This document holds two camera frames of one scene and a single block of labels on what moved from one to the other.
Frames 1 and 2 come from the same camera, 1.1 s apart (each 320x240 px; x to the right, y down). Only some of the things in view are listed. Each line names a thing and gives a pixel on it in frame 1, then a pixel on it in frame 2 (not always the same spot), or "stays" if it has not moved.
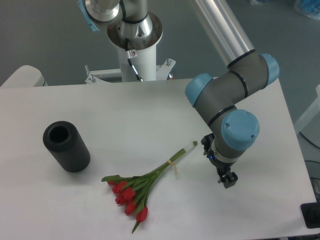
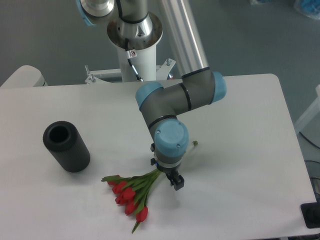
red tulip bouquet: (134, 194) stays
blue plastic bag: (311, 8) stays
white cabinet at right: (308, 125) stays
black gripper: (228, 180) → (179, 183)
